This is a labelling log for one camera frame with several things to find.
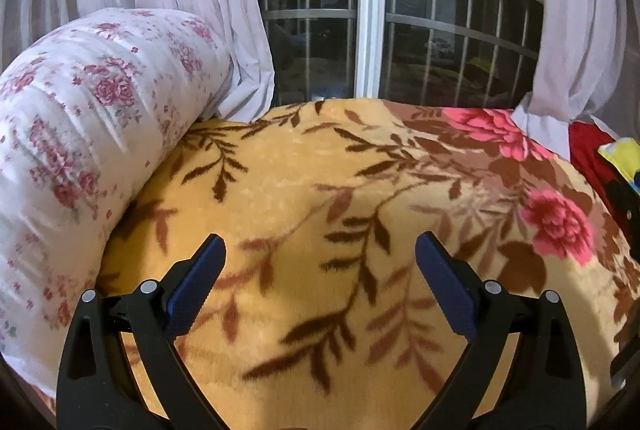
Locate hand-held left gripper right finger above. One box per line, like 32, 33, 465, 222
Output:
415, 231, 587, 430

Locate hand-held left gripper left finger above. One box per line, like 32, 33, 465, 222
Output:
56, 233, 228, 430

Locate yellow printed cloth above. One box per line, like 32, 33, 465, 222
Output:
597, 137, 640, 198

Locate red cloth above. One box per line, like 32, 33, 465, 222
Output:
570, 120, 640, 241

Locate yellow floral fleece blanket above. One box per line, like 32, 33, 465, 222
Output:
95, 97, 640, 430

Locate dark object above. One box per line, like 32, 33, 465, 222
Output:
610, 340, 640, 388

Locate white floral pillow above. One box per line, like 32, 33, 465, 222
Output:
0, 7, 236, 401

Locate white framed barred window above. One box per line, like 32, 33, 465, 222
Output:
242, 0, 546, 108

